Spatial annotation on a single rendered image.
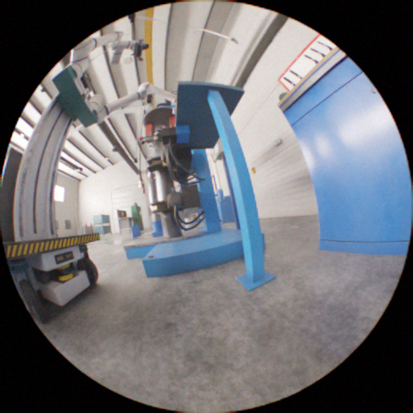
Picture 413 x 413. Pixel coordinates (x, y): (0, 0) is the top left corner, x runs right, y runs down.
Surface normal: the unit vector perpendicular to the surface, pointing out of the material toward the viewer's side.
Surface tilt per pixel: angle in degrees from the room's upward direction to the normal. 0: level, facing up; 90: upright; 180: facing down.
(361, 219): 90
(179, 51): 173
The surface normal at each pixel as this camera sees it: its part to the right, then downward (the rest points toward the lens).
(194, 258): 0.21, -0.11
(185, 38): 0.07, 0.99
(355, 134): -0.96, 0.16
